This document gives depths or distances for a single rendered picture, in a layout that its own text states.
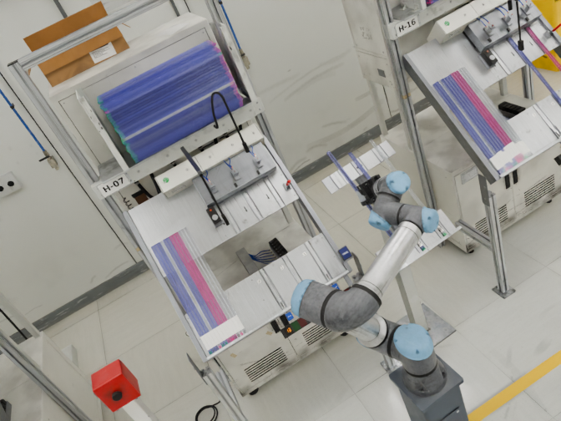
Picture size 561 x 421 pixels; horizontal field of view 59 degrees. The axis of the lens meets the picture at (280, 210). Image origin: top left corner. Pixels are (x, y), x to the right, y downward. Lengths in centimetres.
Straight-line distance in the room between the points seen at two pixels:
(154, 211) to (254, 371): 98
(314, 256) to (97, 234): 215
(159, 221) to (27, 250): 187
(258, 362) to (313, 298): 124
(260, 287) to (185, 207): 47
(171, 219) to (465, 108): 140
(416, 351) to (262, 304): 67
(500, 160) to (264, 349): 142
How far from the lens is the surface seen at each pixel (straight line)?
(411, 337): 174
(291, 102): 390
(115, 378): 219
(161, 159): 212
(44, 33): 243
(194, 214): 217
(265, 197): 216
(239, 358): 257
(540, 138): 255
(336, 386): 267
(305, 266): 209
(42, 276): 403
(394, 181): 164
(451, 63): 255
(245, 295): 207
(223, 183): 213
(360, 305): 139
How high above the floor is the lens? 214
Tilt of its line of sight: 33 degrees down
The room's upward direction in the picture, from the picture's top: 25 degrees counter-clockwise
